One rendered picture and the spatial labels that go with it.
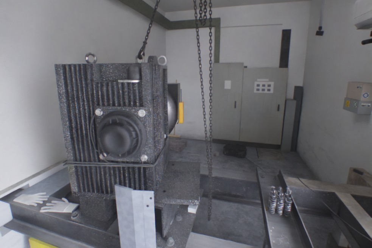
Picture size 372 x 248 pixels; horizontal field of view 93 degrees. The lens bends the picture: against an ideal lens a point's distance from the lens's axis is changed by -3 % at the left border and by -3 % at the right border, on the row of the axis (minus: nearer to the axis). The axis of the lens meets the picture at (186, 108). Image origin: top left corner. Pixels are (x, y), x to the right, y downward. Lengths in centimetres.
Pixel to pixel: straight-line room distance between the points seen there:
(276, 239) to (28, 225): 176
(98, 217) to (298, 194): 156
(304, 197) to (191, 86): 307
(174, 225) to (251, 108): 304
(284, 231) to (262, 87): 291
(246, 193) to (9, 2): 244
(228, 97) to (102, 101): 314
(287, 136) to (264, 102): 82
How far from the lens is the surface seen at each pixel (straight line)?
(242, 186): 187
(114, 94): 99
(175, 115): 136
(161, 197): 111
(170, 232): 125
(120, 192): 95
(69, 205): 161
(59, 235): 181
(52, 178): 204
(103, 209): 134
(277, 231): 136
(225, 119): 397
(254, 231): 230
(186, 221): 131
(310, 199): 200
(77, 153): 117
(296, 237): 137
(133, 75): 92
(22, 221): 207
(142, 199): 91
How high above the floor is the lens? 156
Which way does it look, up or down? 11 degrees down
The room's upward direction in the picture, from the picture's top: straight up
